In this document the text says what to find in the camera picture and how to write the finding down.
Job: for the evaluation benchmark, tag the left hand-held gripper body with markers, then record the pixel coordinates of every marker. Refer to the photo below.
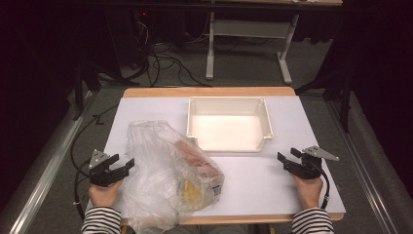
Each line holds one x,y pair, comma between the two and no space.
99,174

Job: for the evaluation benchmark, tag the person's right hand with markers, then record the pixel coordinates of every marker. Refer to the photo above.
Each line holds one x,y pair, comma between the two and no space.
310,193

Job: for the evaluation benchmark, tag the person's left hand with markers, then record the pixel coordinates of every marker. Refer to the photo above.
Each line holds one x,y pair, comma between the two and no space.
104,196

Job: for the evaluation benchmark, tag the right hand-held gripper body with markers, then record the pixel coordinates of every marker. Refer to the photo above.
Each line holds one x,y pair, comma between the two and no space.
307,169

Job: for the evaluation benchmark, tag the white table mat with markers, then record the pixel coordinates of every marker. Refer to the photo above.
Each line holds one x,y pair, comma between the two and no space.
259,182

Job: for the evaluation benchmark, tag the white metal desk frame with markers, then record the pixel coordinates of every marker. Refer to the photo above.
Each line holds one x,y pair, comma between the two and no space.
250,29

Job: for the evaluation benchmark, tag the red-brown long box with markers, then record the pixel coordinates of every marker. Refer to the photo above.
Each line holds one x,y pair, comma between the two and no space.
198,162

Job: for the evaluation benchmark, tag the white plastic bin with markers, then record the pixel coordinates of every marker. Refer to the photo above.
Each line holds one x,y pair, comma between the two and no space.
229,130

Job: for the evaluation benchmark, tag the black metal stand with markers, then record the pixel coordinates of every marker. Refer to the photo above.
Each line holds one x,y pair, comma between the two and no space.
78,94
345,107

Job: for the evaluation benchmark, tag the silver floor rail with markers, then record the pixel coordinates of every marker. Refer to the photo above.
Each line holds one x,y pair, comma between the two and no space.
47,175
366,182

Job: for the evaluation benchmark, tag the clear plastic bag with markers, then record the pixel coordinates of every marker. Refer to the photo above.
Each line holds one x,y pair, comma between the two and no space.
152,169

